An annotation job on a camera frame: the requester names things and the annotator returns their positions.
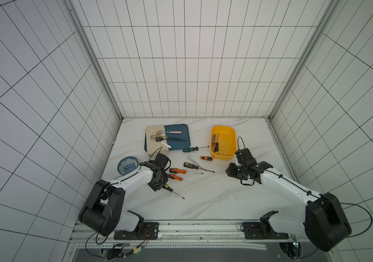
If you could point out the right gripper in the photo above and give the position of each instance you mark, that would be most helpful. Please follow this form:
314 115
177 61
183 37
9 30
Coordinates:
236 172

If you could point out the yellow storage box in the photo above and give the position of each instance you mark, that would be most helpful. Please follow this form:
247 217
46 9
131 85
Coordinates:
227 142

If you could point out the beige cloth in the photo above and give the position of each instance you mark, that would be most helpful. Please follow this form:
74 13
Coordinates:
153 143

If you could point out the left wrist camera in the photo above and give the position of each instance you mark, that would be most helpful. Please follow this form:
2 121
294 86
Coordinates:
161 160

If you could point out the pink handled spoon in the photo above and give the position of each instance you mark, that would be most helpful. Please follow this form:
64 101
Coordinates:
170 132

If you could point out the long black yellow screwdriver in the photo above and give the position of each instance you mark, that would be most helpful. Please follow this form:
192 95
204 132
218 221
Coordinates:
216 143

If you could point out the black yellow dotted screwdriver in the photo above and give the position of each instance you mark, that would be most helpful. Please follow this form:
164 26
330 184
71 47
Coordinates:
195 166

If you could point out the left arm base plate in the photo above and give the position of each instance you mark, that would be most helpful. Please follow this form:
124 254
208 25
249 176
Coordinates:
144 231

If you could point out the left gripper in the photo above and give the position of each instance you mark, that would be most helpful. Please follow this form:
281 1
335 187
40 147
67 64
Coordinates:
156 188

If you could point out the green black screwdriver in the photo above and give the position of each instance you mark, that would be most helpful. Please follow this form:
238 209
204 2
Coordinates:
192 149

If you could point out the white handled spoon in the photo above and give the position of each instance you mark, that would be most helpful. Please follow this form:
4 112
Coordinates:
160 140

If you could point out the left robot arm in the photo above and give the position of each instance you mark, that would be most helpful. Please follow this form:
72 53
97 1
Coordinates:
104 210

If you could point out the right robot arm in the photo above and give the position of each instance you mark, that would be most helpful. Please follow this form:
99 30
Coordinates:
317 217

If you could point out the small orange screwdriver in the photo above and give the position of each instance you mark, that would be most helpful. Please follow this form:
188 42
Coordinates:
203 158

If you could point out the teal placemat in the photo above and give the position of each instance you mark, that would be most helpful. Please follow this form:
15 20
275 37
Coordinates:
178 145

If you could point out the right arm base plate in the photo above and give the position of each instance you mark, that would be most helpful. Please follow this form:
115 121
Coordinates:
255 231

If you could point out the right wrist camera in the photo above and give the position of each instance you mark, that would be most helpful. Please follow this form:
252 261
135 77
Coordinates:
243 156

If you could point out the purple red screwdriver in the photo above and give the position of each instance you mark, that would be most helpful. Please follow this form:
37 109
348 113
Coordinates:
213 141

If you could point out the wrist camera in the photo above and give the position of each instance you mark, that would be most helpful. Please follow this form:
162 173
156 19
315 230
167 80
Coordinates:
243 156
161 160

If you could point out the blue patterned plate far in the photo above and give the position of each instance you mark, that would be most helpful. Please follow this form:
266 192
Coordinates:
127 165

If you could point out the small black yellow screwdriver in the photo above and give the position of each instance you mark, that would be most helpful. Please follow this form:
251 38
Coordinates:
166 187

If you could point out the dark handled spoon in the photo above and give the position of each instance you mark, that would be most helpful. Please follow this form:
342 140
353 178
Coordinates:
173 138

